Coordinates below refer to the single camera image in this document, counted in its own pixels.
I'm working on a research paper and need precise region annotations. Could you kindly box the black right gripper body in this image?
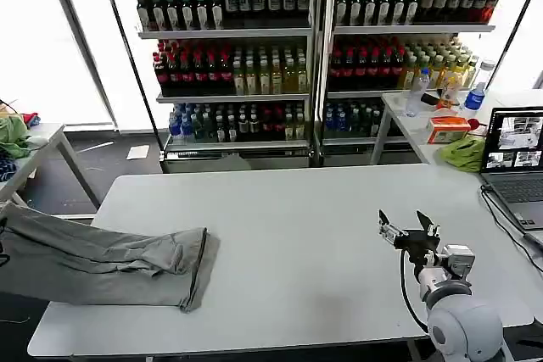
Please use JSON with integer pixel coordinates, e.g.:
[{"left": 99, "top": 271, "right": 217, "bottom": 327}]
[{"left": 394, "top": 229, "right": 439, "bottom": 268}]

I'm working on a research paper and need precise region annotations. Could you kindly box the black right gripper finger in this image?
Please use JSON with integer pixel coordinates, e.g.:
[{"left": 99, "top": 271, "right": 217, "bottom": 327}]
[
  {"left": 416, "top": 209, "right": 440, "bottom": 238},
  {"left": 378, "top": 209, "right": 402, "bottom": 247}
]

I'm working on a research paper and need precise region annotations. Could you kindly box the grey printed T-shirt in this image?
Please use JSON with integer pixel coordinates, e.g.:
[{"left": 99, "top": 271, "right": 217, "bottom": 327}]
[{"left": 0, "top": 202, "right": 222, "bottom": 315}]

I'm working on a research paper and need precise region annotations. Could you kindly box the green cloth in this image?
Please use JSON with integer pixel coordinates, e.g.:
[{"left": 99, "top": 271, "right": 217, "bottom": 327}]
[{"left": 439, "top": 135, "right": 487, "bottom": 174}]

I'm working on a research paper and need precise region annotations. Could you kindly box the orange cardboard box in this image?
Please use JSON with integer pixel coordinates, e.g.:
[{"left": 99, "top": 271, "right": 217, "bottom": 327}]
[{"left": 426, "top": 114, "right": 473, "bottom": 145}]

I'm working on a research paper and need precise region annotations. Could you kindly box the grey laptop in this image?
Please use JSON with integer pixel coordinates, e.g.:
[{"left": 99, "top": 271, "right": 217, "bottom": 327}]
[{"left": 479, "top": 106, "right": 543, "bottom": 232}]

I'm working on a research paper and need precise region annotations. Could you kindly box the white side table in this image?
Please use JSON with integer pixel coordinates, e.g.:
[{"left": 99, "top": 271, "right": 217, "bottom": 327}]
[{"left": 370, "top": 89, "right": 543, "bottom": 168}]

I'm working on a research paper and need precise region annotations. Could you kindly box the clear water bottle blue cap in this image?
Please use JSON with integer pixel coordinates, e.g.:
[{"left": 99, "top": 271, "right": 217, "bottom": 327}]
[{"left": 405, "top": 67, "right": 432, "bottom": 120}]

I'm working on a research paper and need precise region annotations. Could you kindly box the yellow snack package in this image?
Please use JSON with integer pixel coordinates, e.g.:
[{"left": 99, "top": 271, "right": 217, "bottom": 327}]
[{"left": 436, "top": 75, "right": 462, "bottom": 111}]

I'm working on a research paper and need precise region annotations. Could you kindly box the blue label water bottle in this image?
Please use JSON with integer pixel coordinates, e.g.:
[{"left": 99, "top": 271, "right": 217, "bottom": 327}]
[{"left": 463, "top": 81, "right": 487, "bottom": 114}]

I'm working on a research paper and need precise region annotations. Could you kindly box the shelf rack with drink bottles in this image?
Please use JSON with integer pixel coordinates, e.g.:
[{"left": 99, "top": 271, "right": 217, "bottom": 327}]
[
  {"left": 116, "top": 0, "right": 320, "bottom": 173},
  {"left": 317, "top": 0, "right": 505, "bottom": 167}
]

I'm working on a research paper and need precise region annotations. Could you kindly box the white paper sheet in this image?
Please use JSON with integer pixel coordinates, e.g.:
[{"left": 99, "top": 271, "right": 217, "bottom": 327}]
[{"left": 126, "top": 145, "right": 151, "bottom": 161}]

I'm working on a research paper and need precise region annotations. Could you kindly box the white floor strip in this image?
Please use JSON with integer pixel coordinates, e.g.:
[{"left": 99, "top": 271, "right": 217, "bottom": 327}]
[{"left": 77, "top": 140, "right": 115, "bottom": 155}]

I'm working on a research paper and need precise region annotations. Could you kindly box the grey side table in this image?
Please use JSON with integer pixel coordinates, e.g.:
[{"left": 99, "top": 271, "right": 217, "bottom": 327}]
[{"left": 0, "top": 122, "right": 102, "bottom": 211}]

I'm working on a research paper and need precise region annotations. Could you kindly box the red cloth item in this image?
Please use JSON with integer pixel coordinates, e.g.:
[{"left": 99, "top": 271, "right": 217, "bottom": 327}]
[{"left": 20, "top": 111, "right": 42, "bottom": 129}]

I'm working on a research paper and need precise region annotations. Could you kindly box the blue patterned garment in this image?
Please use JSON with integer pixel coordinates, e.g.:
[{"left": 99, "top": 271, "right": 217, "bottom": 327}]
[{"left": 0, "top": 148, "right": 21, "bottom": 186}]

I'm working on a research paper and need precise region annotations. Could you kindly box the green garment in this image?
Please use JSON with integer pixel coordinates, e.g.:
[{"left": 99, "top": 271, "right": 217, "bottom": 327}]
[{"left": 0, "top": 115, "right": 34, "bottom": 160}]

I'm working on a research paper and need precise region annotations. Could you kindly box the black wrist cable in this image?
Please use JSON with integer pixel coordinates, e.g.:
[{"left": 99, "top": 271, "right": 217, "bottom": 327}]
[{"left": 398, "top": 249, "right": 430, "bottom": 334}]

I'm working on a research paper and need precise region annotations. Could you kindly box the black laptop cable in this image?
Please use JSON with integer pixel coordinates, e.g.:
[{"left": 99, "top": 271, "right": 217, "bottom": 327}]
[{"left": 479, "top": 185, "right": 543, "bottom": 275}]

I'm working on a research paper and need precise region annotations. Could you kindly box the dark slanted window post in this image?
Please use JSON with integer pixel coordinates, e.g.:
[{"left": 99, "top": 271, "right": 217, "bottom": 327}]
[{"left": 493, "top": 0, "right": 543, "bottom": 92}]

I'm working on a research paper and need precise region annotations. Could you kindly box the thin dark window post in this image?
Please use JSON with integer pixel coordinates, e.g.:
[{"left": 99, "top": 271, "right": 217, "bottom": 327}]
[{"left": 95, "top": 0, "right": 165, "bottom": 156}]

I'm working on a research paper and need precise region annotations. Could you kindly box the thick grey window post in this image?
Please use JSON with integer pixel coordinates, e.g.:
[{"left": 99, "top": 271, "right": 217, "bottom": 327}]
[{"left": 41, "top": 0, "right": 119, "bottom": 129}]

